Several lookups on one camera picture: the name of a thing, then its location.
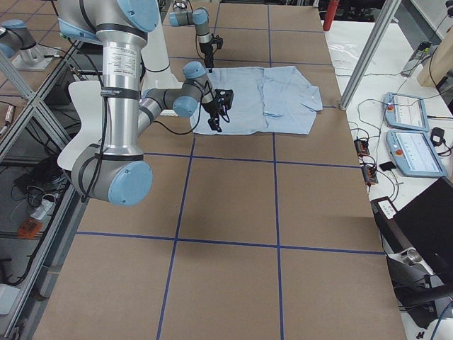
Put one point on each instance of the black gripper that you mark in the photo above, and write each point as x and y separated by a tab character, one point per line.
207	52
212	108

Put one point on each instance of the light blue button shirt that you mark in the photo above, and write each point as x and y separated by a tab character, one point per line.
277	99

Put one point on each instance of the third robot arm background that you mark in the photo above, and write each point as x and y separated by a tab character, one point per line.
18	44

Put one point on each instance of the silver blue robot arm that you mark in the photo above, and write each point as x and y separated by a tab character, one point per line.
133	88
183	14

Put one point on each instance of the brown paper table cover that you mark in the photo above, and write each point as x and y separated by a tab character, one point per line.
241	237

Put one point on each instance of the white chair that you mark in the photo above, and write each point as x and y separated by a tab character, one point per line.
86	98

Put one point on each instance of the clear plastic bag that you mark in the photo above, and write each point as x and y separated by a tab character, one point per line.
344	54

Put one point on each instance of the red cylinder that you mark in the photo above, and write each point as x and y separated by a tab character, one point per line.
330	14

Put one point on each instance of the upper blue teach pendant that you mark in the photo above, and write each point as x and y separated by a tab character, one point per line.
405	112

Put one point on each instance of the blue teach pendant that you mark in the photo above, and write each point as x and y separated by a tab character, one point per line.
413	154
405	112

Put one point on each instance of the lower blue teach pendant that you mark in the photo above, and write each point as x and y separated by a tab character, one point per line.
413	154

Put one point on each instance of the orange device on floor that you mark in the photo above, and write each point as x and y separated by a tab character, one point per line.
29	229

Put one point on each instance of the black laptop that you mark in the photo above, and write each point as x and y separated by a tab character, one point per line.
425	224

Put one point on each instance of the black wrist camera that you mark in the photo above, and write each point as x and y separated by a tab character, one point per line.
224	98

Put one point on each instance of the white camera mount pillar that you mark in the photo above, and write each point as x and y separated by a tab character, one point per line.
155	64

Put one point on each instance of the aluminium frame post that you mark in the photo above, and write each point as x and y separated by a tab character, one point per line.
375	37

